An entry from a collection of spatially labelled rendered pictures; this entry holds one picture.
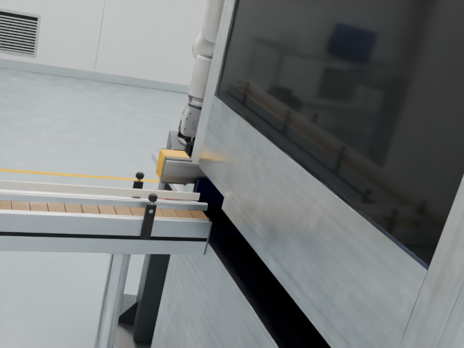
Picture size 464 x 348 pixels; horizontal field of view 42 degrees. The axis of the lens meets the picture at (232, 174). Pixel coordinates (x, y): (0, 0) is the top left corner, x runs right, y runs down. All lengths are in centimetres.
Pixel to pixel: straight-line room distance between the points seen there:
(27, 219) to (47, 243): 8
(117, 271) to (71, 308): 125
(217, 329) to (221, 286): 10
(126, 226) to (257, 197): 33
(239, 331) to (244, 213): 25
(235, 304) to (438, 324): 61
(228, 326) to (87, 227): 39
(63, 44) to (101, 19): 49
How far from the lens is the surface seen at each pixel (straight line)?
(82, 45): 684
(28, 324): 263
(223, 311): 140
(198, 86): 192
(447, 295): 81
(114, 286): 153
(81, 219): 138
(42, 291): 284
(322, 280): 104
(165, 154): 157
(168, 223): 143
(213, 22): 189
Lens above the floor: 152
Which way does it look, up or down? 19 degrees down
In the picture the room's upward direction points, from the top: 13 degrees clockwise
